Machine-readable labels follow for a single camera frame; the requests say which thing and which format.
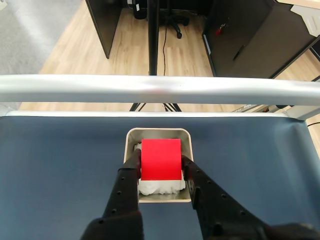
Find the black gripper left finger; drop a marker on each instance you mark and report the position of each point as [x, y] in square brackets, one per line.
[122, 195]

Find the beige square box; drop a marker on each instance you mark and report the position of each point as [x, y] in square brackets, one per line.
[162, 198]

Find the red key tag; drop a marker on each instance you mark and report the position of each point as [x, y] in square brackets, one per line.
[220, 30]

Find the silver metal table frame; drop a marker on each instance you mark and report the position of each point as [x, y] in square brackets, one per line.
[100, 87]

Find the red cube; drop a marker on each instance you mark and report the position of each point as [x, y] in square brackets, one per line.
[161, 160]

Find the white crumpled paper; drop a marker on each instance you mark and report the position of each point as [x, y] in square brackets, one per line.
[162, 187]

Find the dark desk partition panel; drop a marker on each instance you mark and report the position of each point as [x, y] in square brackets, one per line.
[105, 22]

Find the black tripod stand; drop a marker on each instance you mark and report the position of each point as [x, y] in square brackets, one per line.
[153, 37]

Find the black waste bin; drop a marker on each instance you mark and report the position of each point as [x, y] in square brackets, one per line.
[139, 10]

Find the dark grey cabinet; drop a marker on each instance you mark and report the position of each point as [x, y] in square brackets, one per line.
[250, 37]

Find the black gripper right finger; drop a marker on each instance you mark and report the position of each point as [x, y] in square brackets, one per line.
[215, 205]

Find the grey-blue table mat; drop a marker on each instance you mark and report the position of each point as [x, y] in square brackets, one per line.
[62, 162]

